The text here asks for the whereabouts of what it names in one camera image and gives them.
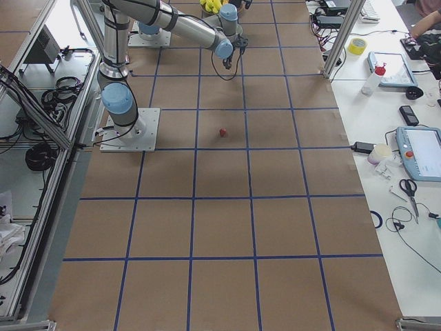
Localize yellow banana bunch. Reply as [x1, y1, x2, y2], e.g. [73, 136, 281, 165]
[199, 0, 229, 14]

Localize black scissors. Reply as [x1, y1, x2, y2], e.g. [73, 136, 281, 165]
[399, 179, 419, 224]

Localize blue teach pendant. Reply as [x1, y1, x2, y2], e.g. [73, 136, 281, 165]
[367, 52, 418, 88]
[396, 126, 440, 182]

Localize paper cup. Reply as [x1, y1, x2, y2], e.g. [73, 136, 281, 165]
[367, 143, 392, 165]

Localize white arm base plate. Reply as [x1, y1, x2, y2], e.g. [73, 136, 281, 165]
[99, 108, 161, 152]
[127, 30, 172, 48]

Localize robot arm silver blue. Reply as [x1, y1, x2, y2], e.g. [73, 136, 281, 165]
[98, 1, 248, 139]
[138, 1, 238, 36]

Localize white bottle red cap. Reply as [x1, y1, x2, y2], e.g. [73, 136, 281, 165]
[361, 63, 386, 96]

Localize blue teach pendant far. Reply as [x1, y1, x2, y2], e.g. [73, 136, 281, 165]
[367, 52, 418, 88]

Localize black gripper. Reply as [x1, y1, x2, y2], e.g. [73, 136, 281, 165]
[223, 34, 249, 69]

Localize black power adapter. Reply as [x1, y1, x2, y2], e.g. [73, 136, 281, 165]
[350, 141, 375, 154]

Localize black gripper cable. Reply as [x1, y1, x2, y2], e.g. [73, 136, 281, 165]
[210, 44, 244, 82]

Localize aluminium frame post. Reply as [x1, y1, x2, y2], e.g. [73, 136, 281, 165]
[322, 0, 365, 79]

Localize yellow tape roll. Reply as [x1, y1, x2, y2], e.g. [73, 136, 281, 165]
[347, 38, 367, 55]

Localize blue teach pendant near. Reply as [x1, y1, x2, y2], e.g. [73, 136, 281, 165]
[396, 126, 440, 182]

